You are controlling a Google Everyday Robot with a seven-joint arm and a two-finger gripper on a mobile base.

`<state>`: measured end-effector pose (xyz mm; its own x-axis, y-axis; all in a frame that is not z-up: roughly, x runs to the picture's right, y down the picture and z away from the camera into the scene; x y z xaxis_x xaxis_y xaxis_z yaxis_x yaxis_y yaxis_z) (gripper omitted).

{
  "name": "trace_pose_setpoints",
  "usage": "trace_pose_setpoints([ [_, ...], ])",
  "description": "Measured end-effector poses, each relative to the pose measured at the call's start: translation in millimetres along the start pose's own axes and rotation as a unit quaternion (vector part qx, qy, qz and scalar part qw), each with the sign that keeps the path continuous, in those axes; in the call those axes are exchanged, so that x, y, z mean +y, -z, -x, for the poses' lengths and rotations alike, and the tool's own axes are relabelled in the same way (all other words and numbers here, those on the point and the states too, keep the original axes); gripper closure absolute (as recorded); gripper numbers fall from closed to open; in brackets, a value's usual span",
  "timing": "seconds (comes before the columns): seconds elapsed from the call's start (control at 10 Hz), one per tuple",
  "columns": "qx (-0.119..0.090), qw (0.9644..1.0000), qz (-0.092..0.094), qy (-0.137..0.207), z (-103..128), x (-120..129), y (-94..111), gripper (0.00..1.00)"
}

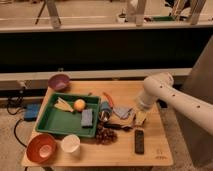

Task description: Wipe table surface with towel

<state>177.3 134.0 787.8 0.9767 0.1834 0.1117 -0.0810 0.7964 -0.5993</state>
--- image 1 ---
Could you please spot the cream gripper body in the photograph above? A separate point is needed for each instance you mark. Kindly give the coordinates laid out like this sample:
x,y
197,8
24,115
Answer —
x,y
140,117

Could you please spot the grey-blue towel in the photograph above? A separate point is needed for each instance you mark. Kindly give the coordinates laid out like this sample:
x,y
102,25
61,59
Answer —
x,y
122,112

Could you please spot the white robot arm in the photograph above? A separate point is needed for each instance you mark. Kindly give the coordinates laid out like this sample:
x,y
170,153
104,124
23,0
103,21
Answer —
x,y
160,86

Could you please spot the black remote control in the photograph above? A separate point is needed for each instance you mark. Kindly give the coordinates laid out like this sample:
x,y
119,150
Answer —
x,y
139,142

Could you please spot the silver blue can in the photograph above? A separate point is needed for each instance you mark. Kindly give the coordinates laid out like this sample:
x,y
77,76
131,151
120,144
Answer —
x,y
105,111

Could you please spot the orange carrot toy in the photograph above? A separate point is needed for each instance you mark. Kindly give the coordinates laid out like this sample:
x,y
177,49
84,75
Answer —
x,y
109,98

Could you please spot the brown grape bunch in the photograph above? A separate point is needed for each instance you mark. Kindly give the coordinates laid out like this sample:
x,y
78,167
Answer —
x,y
105,136

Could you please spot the wooden table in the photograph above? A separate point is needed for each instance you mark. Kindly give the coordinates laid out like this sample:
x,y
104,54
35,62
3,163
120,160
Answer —
x,y
121,153

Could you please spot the blue sponge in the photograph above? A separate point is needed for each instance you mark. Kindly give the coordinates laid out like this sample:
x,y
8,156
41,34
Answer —
x,y
87,118

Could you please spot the yellow apple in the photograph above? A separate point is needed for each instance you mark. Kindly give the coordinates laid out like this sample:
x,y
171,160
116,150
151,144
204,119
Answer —
x,y
79,105

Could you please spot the green plastic tray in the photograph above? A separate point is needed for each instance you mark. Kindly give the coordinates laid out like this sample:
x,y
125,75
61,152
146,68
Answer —
x,y
58,122

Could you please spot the white cup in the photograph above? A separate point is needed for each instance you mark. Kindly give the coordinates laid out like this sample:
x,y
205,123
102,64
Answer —
x,y
70,143

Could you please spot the yellow banana toy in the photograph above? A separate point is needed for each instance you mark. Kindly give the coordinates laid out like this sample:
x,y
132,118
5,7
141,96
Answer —
x,y
63,105

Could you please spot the purple bowl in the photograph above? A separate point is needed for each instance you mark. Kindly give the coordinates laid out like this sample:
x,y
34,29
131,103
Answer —
x,y
59,82

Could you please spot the orange bowl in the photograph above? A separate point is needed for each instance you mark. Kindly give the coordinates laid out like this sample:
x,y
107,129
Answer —
x,y
41,148

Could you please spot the blue power box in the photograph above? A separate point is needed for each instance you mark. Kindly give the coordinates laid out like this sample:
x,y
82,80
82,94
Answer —
x,y
31,112

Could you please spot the black handled utensil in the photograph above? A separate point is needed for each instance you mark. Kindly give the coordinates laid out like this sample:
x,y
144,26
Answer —
x,y
118,127

